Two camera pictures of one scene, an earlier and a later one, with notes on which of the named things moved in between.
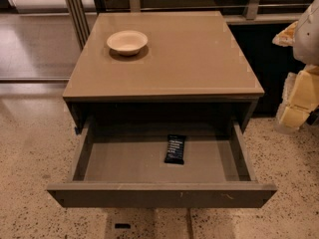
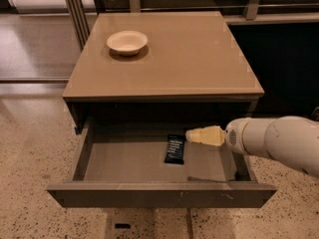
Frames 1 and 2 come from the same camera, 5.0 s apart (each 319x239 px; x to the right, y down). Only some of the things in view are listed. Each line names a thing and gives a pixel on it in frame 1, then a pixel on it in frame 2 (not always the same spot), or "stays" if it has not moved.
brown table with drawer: x=191 y=70 stays
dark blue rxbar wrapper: x=174 y=152 stays
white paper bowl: x=127 y=42 stays
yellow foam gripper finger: x=286 y=38 to x=241 y=133
